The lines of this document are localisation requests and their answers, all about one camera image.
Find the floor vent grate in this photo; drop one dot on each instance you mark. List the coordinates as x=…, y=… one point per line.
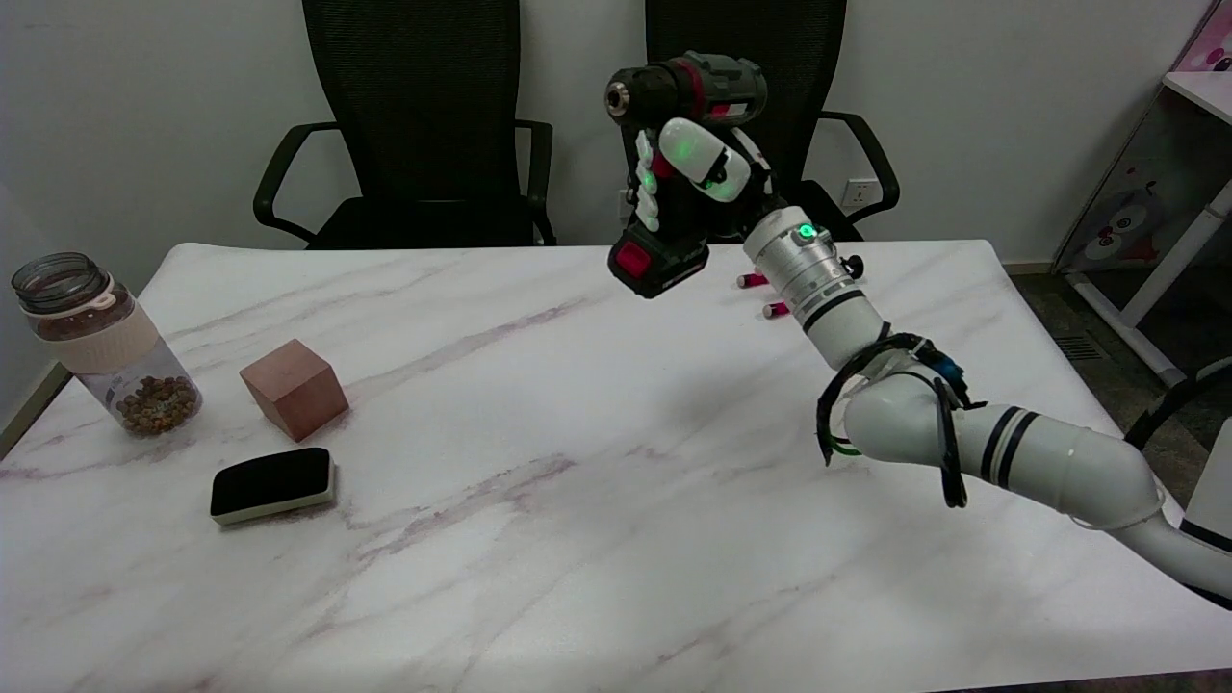
x=1080, y=347

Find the black whiteboard eraser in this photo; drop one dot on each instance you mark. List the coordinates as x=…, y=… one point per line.
x=271, y=481

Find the pinkish brown wooden cube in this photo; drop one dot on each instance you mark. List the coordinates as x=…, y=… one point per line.
x=294, y=390

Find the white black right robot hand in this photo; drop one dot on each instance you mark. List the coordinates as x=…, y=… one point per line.
x=703, y=159

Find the green red power screwdriver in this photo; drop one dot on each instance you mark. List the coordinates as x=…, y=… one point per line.
x=722, y=87

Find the white desk with cartoon panel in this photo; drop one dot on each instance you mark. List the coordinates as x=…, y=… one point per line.
x=1155, y=192

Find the black mesh office chair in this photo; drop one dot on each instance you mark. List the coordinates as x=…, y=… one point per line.
x=818, y=58
x=414, y=96

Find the white wall socket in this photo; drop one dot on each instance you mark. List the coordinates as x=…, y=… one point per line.
x=624, y=204
x=859, y=193

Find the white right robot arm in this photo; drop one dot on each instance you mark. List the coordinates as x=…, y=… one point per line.
x=1059, y=457

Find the glass jar with nuts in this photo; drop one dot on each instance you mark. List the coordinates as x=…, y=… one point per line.
x=106, y=346

